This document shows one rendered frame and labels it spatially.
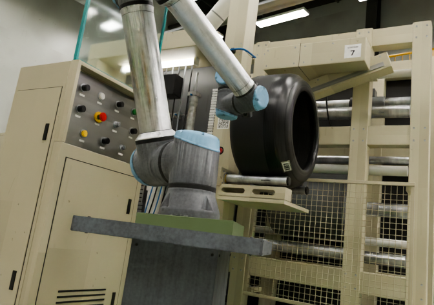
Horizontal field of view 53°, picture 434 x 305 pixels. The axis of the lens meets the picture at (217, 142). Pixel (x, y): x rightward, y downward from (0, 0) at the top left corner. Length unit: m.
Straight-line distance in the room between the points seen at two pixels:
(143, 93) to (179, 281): 0.62
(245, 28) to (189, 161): 1.41
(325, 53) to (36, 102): 1.57
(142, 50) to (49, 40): 10.65
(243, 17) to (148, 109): 1.29
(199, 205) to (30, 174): 0.94
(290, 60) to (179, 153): 1.48
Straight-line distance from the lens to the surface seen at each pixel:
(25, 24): 11.90
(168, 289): 1.24
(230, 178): 2.20
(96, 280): 2.12
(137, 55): 1.49
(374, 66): 2.65
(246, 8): 2.64
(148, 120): 1.46
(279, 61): 2.69
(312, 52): 2.64
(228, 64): 1.56
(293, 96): 2.13
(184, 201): 1.27
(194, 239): 1.09
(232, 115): 1.71
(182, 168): 1.30
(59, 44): 12.22
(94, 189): 2.03
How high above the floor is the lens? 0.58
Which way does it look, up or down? 13 degrees up
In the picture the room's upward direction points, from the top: 7 degrees clockwise
